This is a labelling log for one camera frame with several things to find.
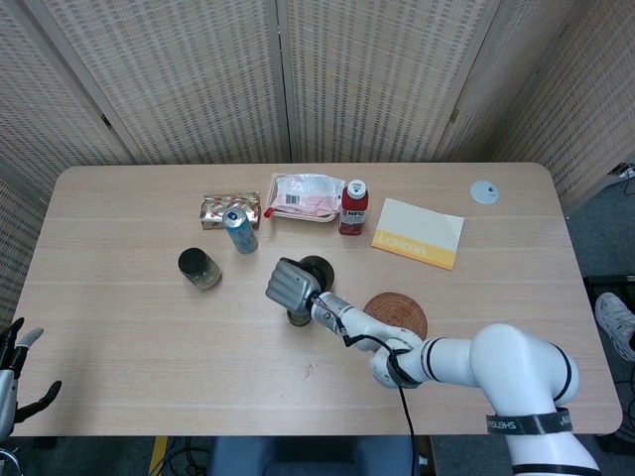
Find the silver and black left robot hand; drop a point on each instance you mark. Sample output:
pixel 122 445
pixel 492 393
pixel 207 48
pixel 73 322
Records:
pixel 7 392

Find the silver and black right robot hand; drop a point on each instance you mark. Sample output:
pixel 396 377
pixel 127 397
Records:
pixel 290 285

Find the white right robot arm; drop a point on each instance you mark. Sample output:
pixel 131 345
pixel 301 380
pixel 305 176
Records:
pixel 496 357

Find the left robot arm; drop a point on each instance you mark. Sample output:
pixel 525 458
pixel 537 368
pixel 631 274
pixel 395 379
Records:
pixel 6 463

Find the small dark green teacup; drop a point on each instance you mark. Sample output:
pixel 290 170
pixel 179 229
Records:
pixel 299 320

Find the beige food tray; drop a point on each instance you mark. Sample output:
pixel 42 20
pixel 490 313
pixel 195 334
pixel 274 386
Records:
pixel 297 216

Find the tall blue drink can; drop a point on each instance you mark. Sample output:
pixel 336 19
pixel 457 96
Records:
pixel 240 233

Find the glass jar with black lid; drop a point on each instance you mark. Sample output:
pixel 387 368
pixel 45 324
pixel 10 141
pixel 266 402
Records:
pixel 201 270

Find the red NFC juice bottle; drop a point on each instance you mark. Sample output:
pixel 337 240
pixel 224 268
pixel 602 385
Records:
pixel 353 213

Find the gold and red foil package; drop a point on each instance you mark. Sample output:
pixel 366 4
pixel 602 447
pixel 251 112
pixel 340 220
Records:
pixel 218 213

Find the round woven rattan coaster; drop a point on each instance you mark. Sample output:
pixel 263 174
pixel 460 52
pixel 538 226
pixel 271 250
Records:
pixel 397 310

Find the yellow and white Lexicon booklet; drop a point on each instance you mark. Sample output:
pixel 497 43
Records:
pixel 421 228

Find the blue chair seat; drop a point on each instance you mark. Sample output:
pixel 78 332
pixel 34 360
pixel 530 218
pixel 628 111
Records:
pixel 312 456

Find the woven folding screen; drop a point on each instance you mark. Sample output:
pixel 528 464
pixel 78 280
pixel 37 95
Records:
pixel 198 74

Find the brass screen hinge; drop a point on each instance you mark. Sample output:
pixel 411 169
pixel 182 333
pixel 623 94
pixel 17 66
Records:
pixel 454 115

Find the white sneaker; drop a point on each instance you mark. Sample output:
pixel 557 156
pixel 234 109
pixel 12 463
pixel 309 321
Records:
pixel 615 322

